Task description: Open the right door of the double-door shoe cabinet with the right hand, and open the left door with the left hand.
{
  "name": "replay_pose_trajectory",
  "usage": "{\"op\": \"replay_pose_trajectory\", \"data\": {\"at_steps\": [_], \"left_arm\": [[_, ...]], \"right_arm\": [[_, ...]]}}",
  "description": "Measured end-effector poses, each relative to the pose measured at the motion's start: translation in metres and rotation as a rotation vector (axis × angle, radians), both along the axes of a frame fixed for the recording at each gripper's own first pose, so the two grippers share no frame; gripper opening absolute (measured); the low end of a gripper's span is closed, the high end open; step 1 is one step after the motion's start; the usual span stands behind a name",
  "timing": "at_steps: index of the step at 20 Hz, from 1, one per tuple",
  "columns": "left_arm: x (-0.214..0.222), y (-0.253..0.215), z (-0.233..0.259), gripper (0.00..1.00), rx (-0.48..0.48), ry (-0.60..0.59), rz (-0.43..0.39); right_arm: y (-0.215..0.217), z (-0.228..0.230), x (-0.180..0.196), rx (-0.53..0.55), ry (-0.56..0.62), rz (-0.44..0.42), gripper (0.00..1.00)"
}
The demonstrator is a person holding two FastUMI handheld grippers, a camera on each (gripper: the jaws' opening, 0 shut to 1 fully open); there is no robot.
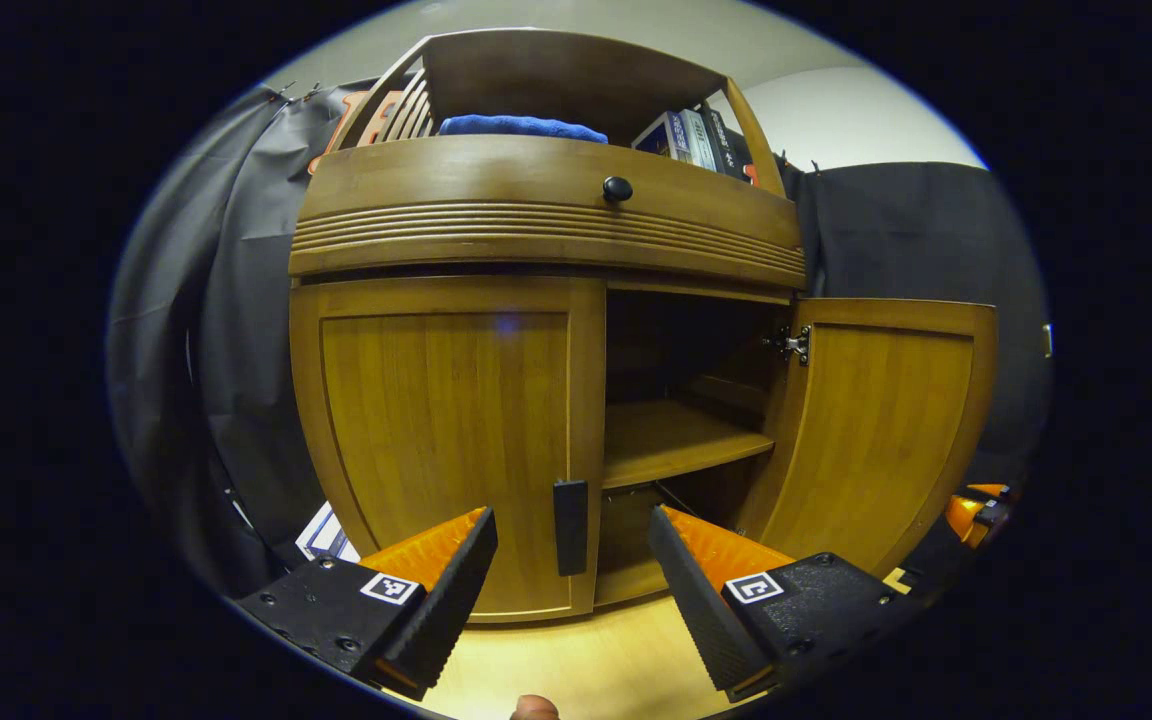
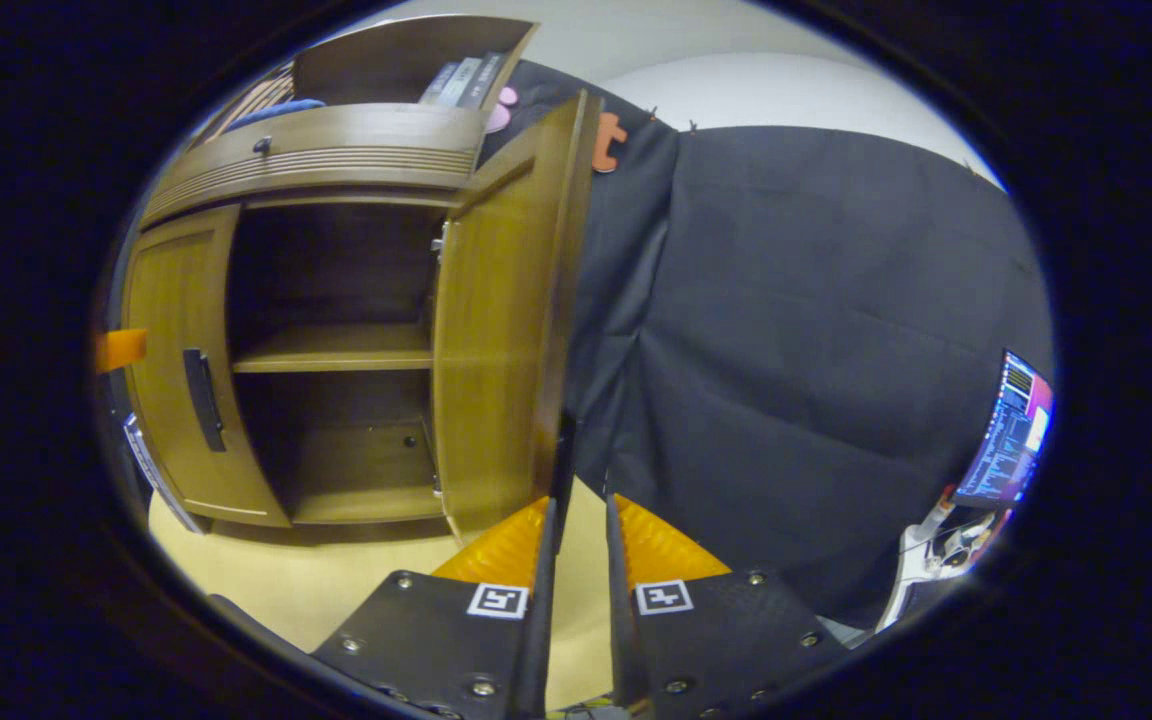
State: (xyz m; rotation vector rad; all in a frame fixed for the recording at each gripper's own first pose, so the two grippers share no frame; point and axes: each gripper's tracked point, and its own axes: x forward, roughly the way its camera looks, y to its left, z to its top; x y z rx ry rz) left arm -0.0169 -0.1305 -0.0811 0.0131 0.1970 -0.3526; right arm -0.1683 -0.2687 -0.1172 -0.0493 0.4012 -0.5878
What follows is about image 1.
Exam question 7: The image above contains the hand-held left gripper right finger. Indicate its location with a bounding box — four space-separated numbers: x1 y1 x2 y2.
649 506 925 704

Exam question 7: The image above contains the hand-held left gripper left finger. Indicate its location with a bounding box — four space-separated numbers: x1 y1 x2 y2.
232 507 499 703

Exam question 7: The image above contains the wooden cabinet door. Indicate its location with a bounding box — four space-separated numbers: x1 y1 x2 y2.
736 297 1000 583
289 276 608 624

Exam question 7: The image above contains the wooden double-door shoe cabinet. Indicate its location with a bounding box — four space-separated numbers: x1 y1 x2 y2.
288 28 1000 624

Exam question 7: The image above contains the metal door hinge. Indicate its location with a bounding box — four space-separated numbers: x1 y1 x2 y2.
763 324 813 367

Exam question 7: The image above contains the wooden cabinet drawer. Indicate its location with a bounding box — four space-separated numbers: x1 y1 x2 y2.
288 134 808 292

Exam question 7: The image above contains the white flat box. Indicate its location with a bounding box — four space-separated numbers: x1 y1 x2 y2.
295 500 363 564

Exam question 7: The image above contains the wooden inner shelf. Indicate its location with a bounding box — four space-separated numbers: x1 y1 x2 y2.
602 399 777 492

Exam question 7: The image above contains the black backdrop cloth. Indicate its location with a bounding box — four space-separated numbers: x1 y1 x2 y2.
106 80 1053 601

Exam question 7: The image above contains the light striped box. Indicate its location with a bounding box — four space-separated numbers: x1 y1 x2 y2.
680 108 724 172

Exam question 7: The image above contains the blue towel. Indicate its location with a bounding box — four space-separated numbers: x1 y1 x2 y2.
436 113 610 146

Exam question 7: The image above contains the black door handle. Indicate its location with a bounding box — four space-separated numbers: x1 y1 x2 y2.
552 479 590 578

